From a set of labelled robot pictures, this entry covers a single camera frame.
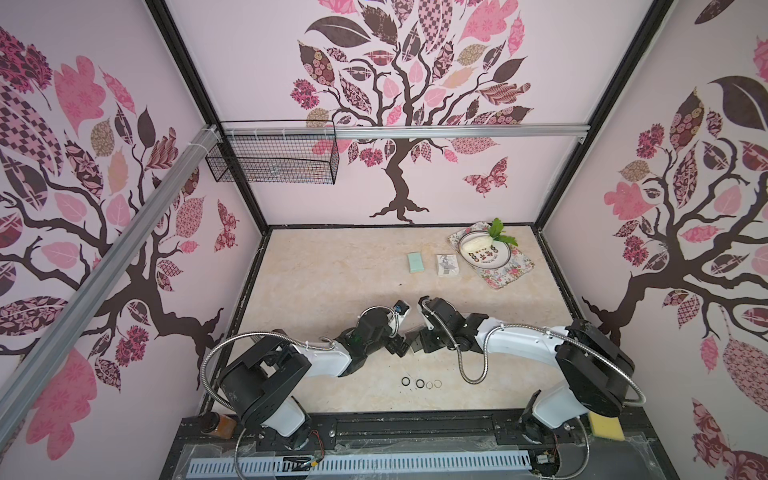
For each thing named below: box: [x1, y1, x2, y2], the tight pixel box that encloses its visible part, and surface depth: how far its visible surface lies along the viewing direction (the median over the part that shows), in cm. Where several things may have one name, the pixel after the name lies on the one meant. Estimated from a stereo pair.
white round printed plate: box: [458, 230, 512, 269], surface depth 112 cm
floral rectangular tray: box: [487, 246, 535, 290], surface depth 109 cm
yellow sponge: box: [588, 411, 626, 441], surface depth 74 cm
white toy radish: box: [463, 218, 518, 252], surface depth 114 cm
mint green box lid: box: [408, 252, 424, 273], surface depth 108 cm
